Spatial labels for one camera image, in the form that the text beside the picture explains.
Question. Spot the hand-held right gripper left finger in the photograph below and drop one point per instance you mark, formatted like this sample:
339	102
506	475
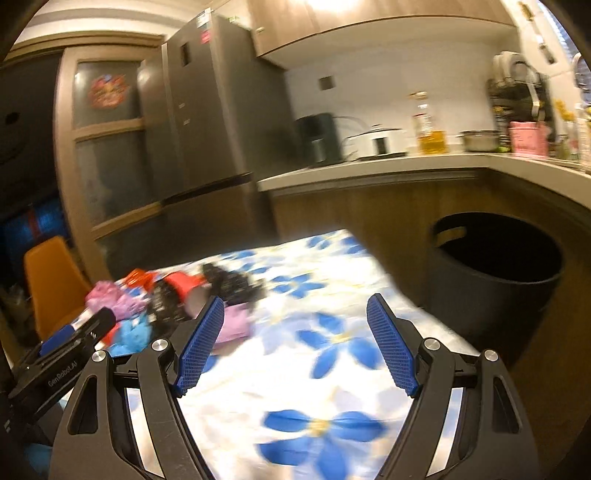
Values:
198	346

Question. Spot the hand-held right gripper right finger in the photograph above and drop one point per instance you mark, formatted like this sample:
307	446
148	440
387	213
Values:
392	346

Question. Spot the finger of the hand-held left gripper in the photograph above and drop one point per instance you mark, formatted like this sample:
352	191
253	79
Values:
97	321
57	341

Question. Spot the pink plastic bag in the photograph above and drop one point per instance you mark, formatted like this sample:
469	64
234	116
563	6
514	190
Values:
111	295

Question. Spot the blue plastic bag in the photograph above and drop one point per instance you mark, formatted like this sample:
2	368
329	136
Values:
131	334

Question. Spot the purple plastic bag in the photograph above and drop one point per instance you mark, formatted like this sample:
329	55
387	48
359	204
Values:
235	323

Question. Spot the red plastic bag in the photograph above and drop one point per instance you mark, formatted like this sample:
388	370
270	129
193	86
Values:
138	278

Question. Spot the red printed paper cup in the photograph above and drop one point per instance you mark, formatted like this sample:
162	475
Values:
184	286

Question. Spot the black plastic bag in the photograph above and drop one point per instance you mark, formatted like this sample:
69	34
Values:
231	281

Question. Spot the black round bin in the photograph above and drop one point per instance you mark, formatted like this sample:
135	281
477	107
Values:
485	314

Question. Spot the orange chair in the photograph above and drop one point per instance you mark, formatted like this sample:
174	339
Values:
51	277

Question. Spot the blue floral tablecloth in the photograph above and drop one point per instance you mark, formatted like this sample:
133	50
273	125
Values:
286	369

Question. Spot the blue water barrels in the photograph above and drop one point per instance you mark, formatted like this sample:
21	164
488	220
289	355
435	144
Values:
32	230

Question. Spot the wooden kitchen counter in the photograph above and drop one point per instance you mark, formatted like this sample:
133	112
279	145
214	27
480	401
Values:
369	203

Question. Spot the wooden frosted glass door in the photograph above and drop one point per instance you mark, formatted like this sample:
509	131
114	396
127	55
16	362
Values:
106	152

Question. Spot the white rice cooker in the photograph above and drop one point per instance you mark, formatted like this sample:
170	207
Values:
378	143

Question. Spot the cooking oil bottle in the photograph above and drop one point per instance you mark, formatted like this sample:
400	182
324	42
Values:
429	134

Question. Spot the black air fryer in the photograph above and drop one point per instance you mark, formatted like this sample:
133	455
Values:
318	138

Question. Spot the red door decoration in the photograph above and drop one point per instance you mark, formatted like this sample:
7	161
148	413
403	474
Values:
107	91

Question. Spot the grey steel refrigerator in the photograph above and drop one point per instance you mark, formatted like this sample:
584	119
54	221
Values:
207	115

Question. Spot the pink container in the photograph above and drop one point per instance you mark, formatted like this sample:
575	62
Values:
528	138

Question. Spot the metal dish rack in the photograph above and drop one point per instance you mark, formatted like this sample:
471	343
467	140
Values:
517	92

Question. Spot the wooden upper cabinet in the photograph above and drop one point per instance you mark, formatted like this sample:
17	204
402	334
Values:
369	23

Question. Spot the grey wall plate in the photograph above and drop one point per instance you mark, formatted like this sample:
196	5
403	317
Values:
326	83

